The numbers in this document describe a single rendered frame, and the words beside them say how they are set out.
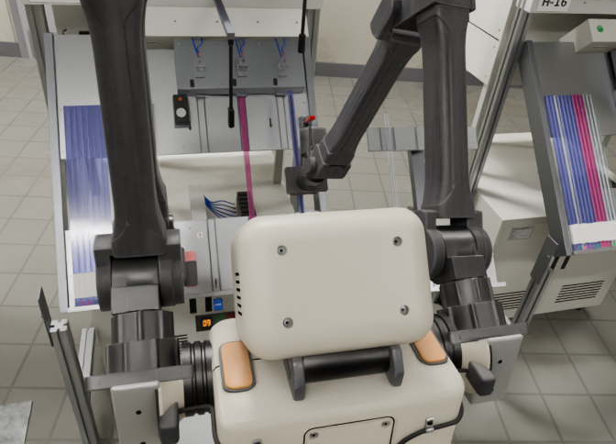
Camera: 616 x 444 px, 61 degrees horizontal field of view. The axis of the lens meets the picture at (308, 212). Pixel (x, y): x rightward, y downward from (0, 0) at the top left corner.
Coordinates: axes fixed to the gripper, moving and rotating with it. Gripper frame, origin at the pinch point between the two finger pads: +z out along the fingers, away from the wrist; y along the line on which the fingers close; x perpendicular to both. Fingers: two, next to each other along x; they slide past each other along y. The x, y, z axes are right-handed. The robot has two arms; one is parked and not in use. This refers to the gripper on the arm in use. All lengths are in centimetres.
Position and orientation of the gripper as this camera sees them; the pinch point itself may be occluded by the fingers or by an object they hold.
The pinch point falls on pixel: (299, 185)
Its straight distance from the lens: 136.6
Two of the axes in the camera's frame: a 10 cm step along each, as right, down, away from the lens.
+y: -9.7, 0.7, -2.2
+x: 1.0, 9.9, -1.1
